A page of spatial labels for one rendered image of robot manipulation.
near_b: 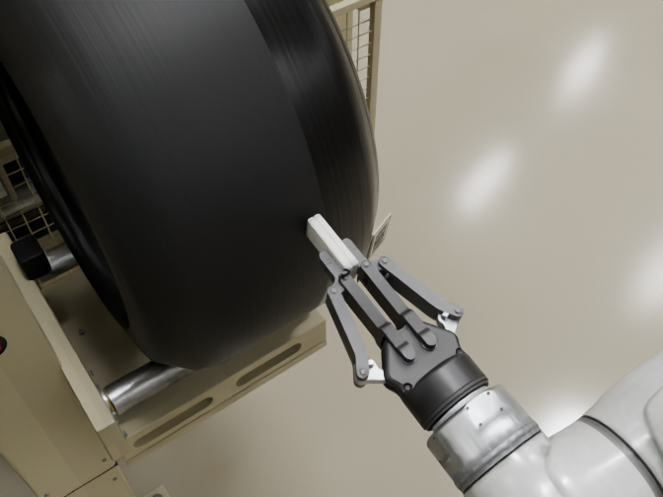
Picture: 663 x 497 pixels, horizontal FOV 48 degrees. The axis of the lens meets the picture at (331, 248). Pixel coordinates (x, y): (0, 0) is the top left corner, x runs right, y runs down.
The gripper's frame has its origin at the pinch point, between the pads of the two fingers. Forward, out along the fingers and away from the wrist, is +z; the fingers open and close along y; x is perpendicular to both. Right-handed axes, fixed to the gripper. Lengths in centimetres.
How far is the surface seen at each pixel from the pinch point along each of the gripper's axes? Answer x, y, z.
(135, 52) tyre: -15.8, 9.8, 18.6
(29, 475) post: 54, 39, 16
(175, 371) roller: 36.2, 15.0, 11.7
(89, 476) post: 65, 32, 15
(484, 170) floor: 136, -122, 60
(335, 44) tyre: -10.9, -9.7, 14.6
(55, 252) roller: 40, 20, 41
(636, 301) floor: 126, -121, -7
